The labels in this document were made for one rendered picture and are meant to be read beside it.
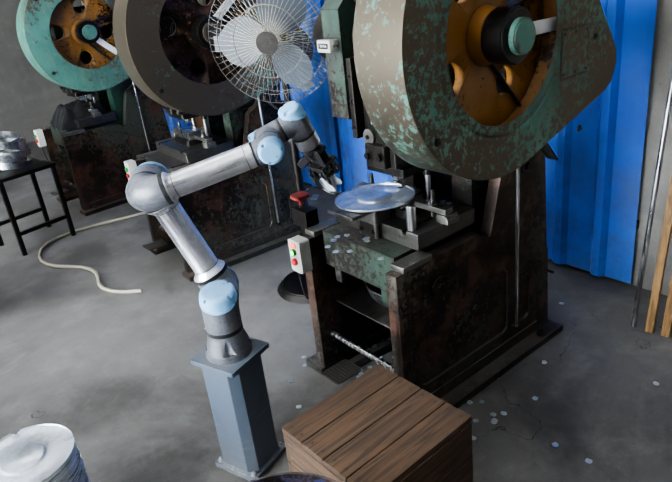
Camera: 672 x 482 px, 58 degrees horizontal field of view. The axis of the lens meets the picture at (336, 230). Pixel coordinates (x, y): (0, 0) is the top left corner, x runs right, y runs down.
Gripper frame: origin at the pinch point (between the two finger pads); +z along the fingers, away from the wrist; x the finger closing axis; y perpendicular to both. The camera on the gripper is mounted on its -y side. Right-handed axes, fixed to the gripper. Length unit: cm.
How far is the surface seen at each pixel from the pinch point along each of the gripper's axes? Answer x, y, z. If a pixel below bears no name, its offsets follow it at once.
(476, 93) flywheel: 35, 42, -17
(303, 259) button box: -14.6, -19.7, 27.3
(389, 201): 12.4, 9.6, 14.6
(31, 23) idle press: 36, -302, -49
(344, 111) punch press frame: 26.1, -9.8, -12.2
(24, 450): -121, -28, 2
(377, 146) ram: 21.9, 4.3, -1.6
